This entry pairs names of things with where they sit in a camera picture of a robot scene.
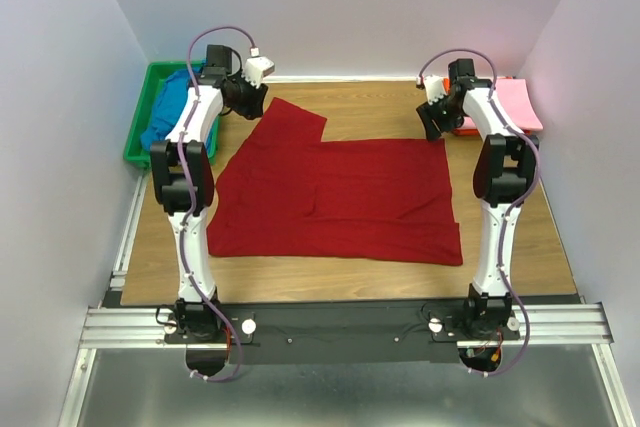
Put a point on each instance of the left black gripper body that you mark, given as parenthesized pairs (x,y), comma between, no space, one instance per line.
(252,100)

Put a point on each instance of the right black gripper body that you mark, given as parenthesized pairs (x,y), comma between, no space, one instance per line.
(432,117)

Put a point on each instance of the red t-shirt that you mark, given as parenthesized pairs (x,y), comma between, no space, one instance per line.
(288,192)

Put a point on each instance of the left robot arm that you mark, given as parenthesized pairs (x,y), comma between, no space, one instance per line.
(184,184)

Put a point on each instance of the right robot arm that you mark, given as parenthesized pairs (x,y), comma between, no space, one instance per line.
(506,173)

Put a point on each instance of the orange folded t-shirt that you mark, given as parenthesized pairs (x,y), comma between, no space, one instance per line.
(467,132)

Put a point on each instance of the pink folded t-shirt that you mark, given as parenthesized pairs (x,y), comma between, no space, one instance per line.
(520,102)

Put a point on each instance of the blue t-shirt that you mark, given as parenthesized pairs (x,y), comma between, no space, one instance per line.
(168,89)

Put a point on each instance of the green plastic bin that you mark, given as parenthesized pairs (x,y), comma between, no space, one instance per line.
(133,152)

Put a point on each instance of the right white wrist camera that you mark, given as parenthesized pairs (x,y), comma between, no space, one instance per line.
(435,87)

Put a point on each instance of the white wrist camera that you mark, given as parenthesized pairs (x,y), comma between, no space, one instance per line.
(435,87)
(256,69)

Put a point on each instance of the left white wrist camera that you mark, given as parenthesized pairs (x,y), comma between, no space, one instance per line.
(256,69)

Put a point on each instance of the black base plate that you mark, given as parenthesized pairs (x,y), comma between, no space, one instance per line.
(436,331)

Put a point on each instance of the aluminium frame rail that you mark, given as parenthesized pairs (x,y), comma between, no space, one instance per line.
(126,374)

